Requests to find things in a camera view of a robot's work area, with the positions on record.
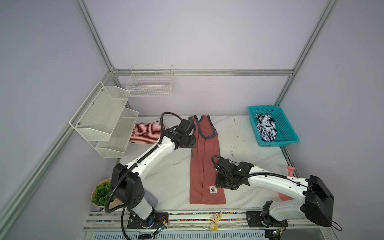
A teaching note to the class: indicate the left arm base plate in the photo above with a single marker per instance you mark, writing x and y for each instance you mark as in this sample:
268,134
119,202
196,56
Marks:
154,221

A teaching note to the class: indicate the red white striped folded top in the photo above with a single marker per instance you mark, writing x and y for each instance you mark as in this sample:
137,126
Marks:
146,133

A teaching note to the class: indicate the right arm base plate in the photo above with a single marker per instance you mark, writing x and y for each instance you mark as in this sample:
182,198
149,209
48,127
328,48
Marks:
258,220

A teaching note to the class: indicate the teal plastic basket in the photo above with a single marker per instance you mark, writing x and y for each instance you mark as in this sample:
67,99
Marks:
286,133

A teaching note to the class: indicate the navy white striped top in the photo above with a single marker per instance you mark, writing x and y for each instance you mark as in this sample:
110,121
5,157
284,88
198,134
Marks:
267,128

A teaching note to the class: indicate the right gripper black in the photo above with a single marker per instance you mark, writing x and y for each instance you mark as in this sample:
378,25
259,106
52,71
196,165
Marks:
217,183

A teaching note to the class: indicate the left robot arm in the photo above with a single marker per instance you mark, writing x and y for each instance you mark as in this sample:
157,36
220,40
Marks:
127,191

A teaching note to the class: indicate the red tank top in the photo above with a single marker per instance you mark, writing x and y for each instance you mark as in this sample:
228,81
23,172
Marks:
203,190

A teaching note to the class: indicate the pink watering can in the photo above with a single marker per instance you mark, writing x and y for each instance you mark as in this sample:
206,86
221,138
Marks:
284,197

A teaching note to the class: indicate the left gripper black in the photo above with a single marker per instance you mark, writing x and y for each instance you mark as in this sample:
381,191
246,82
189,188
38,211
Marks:
193,141

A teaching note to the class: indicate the potted green plant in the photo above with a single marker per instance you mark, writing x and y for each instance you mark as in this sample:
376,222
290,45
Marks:
101,193

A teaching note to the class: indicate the white wire wall basket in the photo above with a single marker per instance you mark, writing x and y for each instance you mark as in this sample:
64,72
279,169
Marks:
151,80

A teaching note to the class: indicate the white mesh lower shelf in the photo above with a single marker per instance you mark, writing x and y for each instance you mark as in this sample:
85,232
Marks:
116,147

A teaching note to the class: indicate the aluminium front rail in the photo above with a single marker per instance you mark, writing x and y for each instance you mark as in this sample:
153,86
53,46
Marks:
192,220

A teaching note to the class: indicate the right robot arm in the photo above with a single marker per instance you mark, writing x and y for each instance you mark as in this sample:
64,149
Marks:
310,198

